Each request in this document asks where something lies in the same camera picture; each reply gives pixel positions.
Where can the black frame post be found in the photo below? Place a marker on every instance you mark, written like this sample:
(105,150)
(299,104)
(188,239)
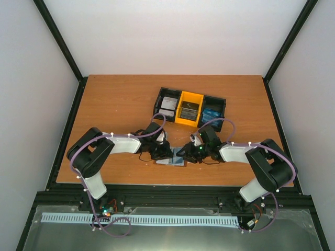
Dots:
(53,28)
(290,38)

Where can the black frame post left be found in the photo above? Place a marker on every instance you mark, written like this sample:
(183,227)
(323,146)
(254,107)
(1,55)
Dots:
(53,28)

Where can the black bin right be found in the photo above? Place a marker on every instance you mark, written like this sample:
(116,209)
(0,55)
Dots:
(212,108)

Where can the light blue cable duct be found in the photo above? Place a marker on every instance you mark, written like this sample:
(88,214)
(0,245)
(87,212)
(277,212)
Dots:
(143,220)

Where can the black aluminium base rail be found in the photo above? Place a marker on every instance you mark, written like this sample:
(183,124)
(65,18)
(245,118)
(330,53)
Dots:
(219,199)

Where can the dark credit card stack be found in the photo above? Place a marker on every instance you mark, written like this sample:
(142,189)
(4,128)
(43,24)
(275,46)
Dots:
(189,110)

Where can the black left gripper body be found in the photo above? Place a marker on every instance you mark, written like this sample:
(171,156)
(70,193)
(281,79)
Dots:
(157,151)

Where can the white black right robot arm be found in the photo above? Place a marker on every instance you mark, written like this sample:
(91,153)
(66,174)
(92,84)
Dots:
(272,168)

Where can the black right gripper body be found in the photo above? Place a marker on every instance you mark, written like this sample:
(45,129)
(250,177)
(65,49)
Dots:
(198,153)

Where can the blue credit cards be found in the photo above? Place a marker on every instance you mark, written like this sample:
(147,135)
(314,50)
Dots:
(175,160)

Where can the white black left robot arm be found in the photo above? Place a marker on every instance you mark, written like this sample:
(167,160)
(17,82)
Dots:
(91,151)

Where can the white patterned credit card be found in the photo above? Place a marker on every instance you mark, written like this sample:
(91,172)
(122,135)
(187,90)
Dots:
(163,161)

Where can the blue credit card stack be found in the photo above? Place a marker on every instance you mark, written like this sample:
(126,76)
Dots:
(209,115)

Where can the metal sheet front plate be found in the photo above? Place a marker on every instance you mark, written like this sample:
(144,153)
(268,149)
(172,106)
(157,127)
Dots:
(276,230)

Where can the silver credit card stack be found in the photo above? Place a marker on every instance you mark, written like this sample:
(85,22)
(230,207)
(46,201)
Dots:
(168,106)

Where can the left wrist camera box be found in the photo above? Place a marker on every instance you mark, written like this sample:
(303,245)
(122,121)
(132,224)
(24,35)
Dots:
(161,138)

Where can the black frame post right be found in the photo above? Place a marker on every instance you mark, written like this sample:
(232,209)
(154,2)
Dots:
(290,38)

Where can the black bin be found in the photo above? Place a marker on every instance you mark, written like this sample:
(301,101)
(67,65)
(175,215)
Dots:
(166,92)
(212,108)

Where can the brown leather card holder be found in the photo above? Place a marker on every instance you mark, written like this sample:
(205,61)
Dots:
(174,161)

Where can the black bin left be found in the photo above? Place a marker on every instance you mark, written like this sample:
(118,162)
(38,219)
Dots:
(166,92)

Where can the yellow bin middle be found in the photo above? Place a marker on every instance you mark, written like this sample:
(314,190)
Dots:
(190,97)

